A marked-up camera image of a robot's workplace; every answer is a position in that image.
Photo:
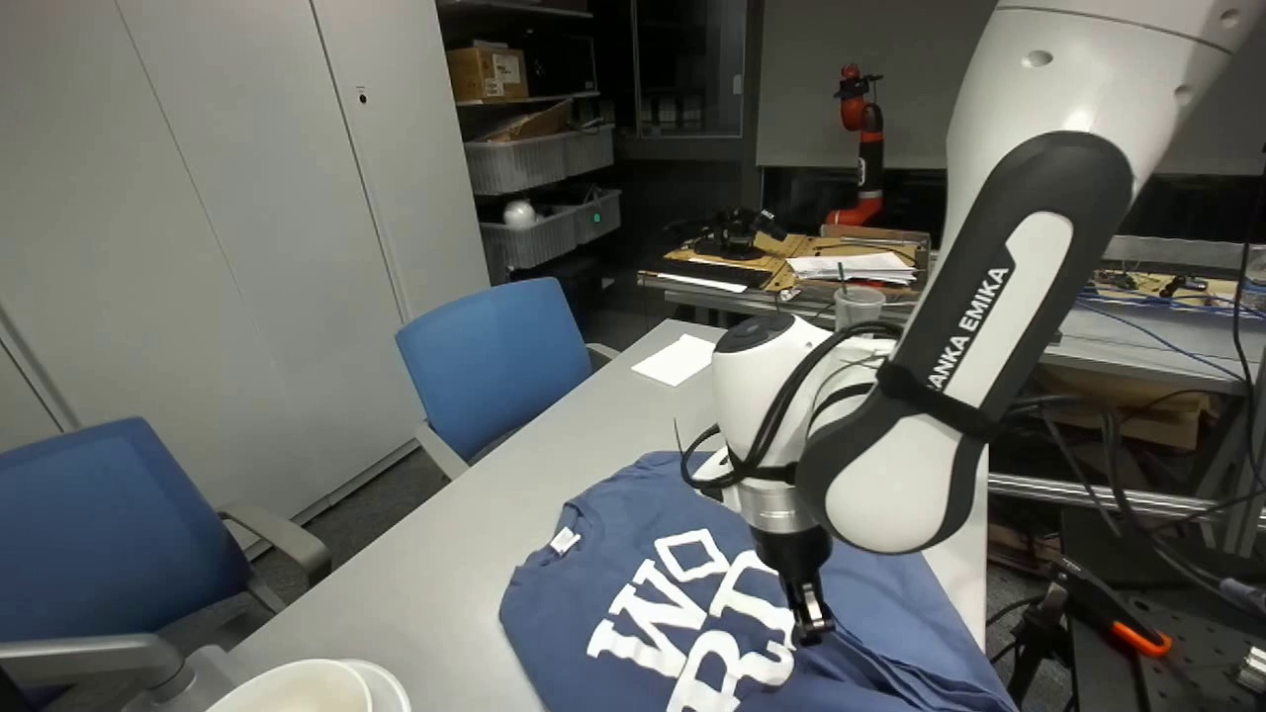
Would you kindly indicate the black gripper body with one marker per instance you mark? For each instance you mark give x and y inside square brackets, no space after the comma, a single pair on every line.
[801,555]

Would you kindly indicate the blue printed t-shirt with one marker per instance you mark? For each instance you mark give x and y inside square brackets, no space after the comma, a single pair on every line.
[636,606]

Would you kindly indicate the white black Franka arm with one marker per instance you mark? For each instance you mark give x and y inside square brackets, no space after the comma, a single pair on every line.
[1004,317]

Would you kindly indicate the white paper sheet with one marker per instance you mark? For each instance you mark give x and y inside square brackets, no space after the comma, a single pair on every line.
[673,356]

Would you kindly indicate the stack of white papers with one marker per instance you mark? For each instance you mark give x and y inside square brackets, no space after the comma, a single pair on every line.
[858,268]

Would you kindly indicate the flat brown cardboard sheets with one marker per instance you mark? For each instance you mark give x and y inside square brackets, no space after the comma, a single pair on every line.
[736,261]

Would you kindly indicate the blue office chair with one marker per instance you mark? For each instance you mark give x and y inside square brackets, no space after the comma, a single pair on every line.
[105,528]
[495,356]

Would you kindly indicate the cardboard boxes under table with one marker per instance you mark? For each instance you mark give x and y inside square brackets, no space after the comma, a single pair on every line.
[1149,420]

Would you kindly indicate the grey work table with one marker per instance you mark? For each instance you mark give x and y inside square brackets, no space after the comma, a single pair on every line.
[1149,347]

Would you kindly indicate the grey plastic storage bin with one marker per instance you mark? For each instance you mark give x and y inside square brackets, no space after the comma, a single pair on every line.
[556,236]
[540,159]

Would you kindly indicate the silver metal fitting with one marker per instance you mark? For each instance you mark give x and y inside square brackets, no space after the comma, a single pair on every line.
[1252,670]

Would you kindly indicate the small white round object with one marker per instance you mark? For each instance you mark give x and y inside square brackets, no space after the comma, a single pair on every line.
[519,215]

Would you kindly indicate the yellow printed mat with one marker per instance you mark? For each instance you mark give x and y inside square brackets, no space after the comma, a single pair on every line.
[1168,286]

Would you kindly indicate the white bowl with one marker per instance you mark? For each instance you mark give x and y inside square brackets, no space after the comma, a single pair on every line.
[309,689]

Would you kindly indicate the brown cardboard piece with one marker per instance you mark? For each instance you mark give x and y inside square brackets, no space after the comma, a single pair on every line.
[540,122]

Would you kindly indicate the dark metal shelf unit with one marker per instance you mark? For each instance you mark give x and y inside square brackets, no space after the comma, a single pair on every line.
[595,53]

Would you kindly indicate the brown cardboard box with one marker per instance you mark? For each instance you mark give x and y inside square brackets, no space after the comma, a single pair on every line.
[483,72]

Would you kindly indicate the white tall cabinet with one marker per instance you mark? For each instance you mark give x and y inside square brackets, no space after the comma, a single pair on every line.
[198,238]

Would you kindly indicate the black camera tripod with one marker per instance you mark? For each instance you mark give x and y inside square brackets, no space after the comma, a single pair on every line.
[1033,645]

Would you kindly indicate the aluminium robot stand frame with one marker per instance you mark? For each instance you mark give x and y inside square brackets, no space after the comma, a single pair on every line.
[1121,499]

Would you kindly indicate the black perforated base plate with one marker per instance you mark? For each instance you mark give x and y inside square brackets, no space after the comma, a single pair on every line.
[1193,657]

